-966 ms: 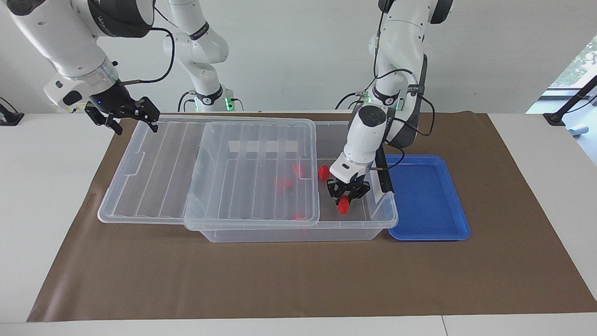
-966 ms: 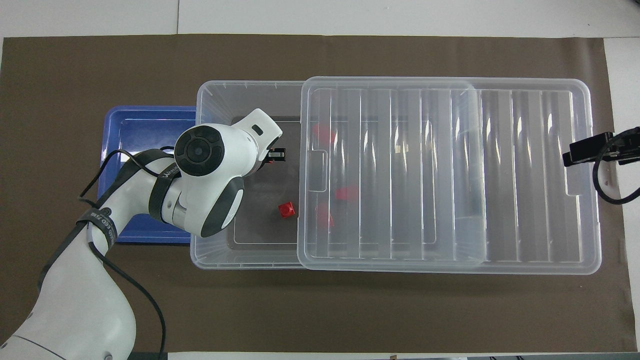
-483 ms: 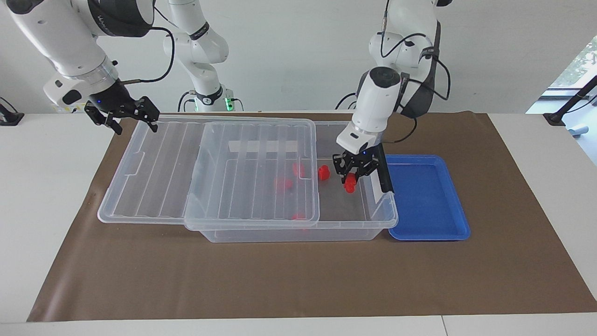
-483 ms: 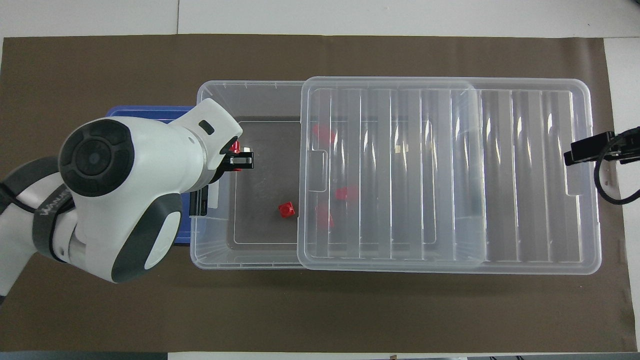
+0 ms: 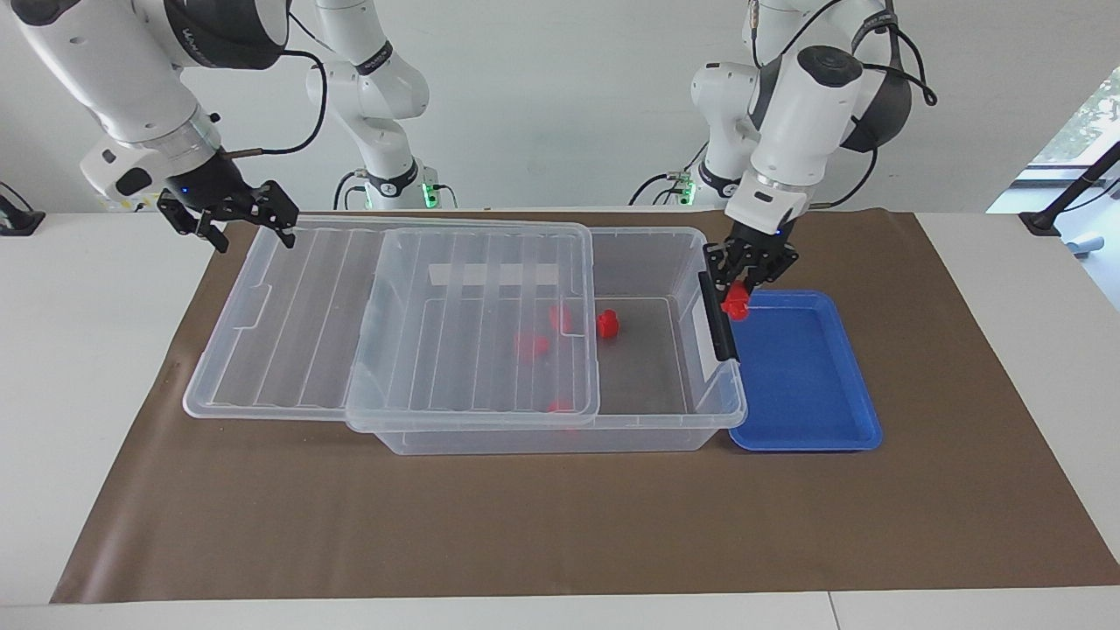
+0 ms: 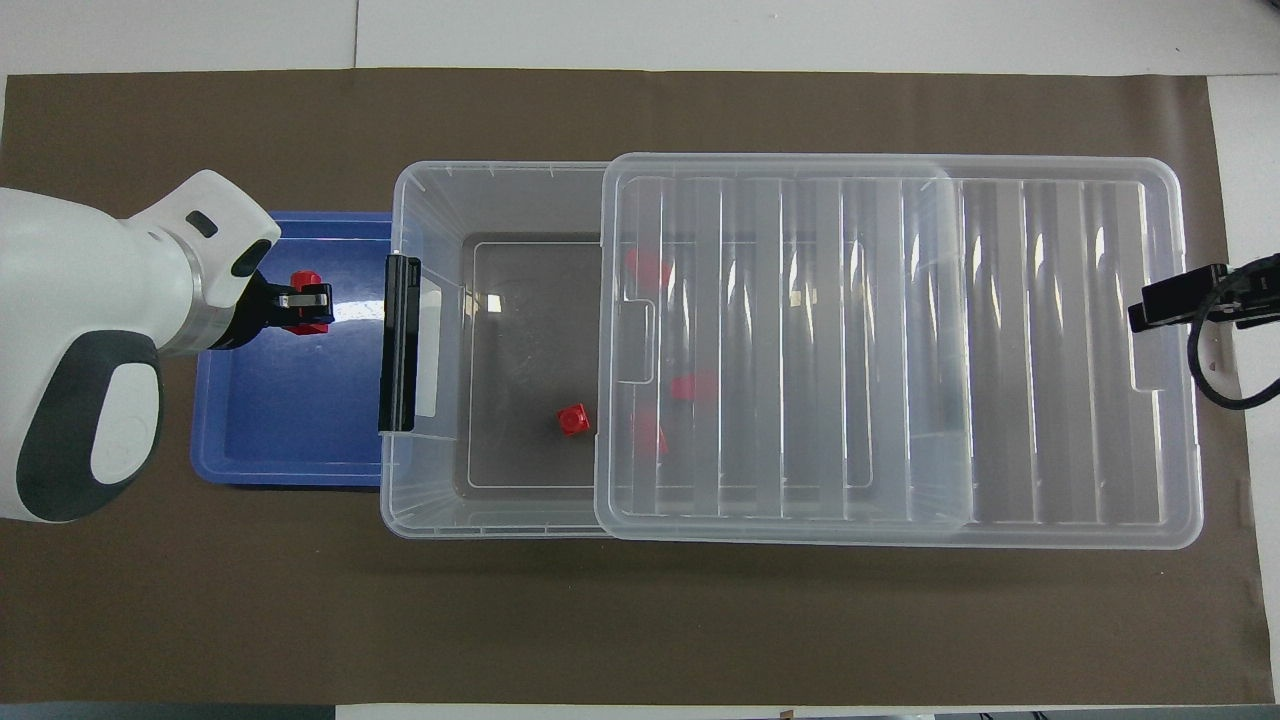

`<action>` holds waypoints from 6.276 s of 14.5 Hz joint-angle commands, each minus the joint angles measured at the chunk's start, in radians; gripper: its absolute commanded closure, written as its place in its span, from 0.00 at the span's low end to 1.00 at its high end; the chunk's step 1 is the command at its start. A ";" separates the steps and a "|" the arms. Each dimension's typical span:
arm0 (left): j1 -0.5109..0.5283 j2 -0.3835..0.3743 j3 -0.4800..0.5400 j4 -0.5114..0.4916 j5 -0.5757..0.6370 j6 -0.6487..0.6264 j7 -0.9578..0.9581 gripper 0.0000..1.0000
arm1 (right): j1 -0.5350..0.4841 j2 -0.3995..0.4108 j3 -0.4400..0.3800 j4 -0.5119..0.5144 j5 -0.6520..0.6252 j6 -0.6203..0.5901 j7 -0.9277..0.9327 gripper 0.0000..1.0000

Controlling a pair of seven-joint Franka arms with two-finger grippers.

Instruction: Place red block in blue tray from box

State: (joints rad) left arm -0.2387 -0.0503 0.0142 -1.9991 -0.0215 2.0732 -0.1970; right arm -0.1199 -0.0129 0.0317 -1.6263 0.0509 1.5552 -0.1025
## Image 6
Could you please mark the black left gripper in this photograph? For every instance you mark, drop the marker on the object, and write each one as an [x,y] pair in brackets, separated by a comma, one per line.
[260,310]

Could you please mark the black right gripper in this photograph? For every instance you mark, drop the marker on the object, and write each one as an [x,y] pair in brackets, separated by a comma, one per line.
[1255,295]

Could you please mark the red toy block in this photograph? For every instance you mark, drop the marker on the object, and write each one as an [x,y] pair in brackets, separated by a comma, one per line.
[305,280]
[574,419]
[694,386]
[648,268]
[648,435]

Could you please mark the clear ribbed box lid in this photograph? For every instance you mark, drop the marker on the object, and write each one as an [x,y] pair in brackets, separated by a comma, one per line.
[1050,350]

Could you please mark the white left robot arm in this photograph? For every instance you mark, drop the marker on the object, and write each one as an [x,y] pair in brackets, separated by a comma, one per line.
[80,300]

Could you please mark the blue plastic tray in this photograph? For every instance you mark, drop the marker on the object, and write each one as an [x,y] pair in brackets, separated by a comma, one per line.
[290,430]

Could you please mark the clear plastic storage box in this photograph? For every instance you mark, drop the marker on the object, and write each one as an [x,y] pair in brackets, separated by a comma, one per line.
[520,330]

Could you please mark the brown paper table mat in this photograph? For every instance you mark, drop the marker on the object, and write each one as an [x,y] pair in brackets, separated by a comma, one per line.
[640,620]

